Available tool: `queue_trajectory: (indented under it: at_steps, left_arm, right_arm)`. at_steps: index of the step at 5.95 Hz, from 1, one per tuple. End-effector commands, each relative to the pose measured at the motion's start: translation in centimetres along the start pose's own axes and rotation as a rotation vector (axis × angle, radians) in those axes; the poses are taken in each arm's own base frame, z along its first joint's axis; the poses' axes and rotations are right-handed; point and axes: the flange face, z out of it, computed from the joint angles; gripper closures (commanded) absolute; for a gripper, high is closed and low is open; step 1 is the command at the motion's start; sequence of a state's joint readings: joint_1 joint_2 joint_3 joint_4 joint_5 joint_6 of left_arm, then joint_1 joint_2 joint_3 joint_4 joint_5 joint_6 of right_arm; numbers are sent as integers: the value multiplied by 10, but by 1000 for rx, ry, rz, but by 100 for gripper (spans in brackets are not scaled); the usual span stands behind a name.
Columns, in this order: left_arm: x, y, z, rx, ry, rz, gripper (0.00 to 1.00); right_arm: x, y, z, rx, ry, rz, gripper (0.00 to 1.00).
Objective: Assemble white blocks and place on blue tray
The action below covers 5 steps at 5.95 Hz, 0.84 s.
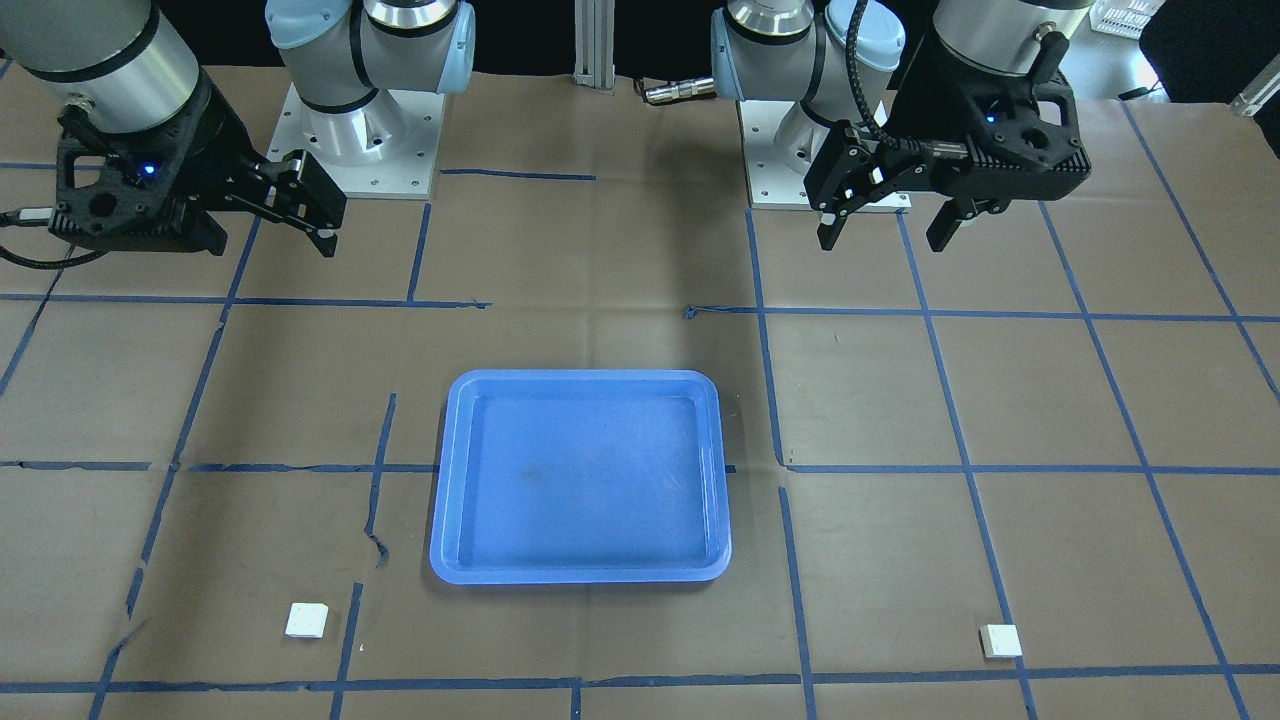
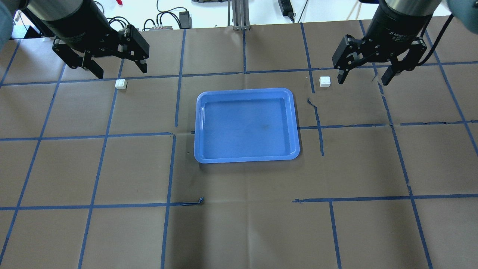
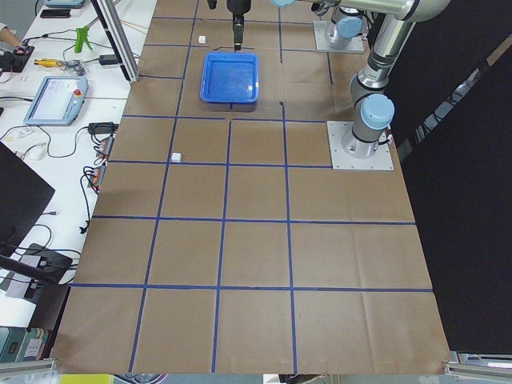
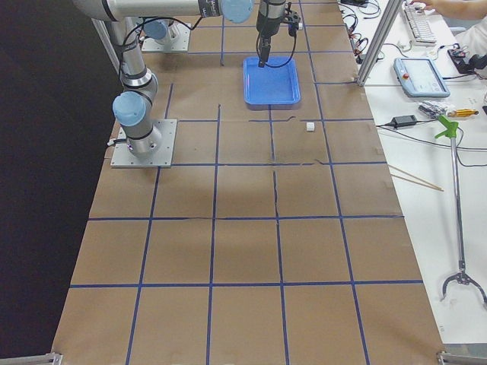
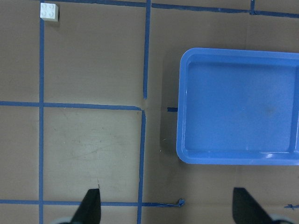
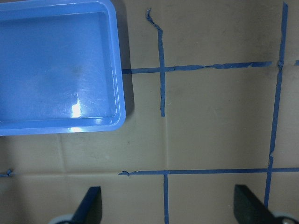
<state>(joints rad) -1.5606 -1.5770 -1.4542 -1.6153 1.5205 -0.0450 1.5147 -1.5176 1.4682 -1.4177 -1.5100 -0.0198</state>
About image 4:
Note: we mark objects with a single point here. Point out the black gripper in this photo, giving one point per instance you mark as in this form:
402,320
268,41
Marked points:
269,20

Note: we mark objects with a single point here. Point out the white block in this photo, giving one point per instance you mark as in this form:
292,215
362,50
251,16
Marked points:
310,126

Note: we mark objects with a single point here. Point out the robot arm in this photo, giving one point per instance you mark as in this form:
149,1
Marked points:
164,32
132,108

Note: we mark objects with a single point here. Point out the blue plastic tray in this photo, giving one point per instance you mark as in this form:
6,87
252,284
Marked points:
270,86

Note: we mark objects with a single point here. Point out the person's hand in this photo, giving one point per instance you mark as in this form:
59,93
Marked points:
436,5

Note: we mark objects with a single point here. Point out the black power adapter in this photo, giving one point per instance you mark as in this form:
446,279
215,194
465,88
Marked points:
403,121

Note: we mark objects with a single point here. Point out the white keyboard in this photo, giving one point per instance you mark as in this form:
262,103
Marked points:
417,25

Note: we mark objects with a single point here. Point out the teach pendant tablet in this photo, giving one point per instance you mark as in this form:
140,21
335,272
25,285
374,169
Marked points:
419,77

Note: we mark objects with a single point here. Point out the bag of small parts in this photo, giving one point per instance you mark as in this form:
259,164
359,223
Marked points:
434,109

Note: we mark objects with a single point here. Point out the wooden chopstick pair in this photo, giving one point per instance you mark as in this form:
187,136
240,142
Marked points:
398,173

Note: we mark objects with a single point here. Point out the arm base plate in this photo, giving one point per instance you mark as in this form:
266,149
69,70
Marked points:
156,150
179,46

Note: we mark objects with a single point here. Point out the aluminium frame post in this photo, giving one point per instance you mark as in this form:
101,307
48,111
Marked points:
384,26

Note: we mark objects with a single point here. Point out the green handled reach grabber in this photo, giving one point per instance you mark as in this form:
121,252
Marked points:
461,277

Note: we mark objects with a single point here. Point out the yellow handled tool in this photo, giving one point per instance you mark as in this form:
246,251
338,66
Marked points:
463,113

